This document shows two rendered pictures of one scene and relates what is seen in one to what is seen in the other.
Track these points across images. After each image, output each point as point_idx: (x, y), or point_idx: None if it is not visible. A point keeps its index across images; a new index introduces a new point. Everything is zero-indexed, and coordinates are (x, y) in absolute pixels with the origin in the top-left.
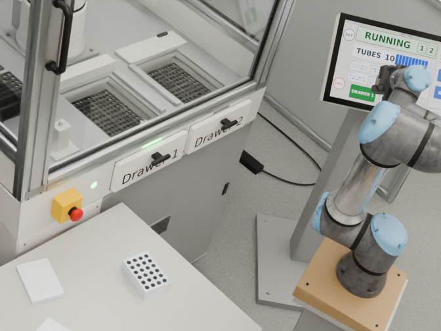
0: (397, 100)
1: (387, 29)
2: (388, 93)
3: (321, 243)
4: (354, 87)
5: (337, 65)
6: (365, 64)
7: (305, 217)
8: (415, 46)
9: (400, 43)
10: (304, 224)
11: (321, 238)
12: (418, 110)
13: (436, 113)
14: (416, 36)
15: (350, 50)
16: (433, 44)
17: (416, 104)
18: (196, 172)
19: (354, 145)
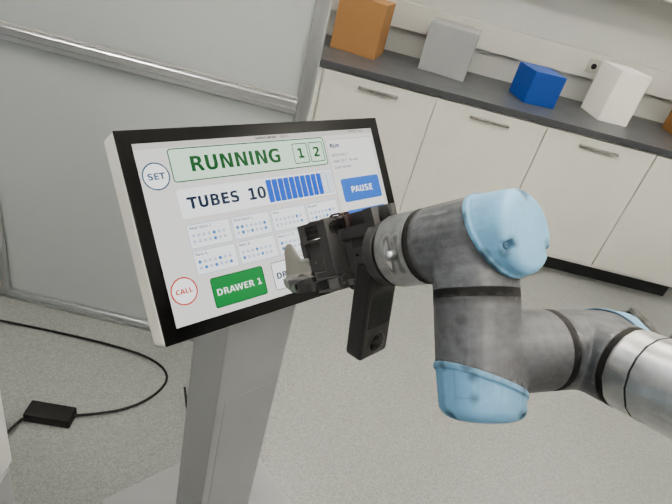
0: (492, 334)
1: (227, 137)
2: (371, 294)
3: None
4: (219, 283)
5: (162, 253)
6: (217, 225)
7: (191, 485)
8: (288, 153)
9: (262, 156)
10: (194, 498)
11: (229, 497)
12: (551, 331)
13: None
14: (282, 134)
15: (173, 209)
16: (314, 139)
17: (526, 313)
18: None
19: (239, 364)
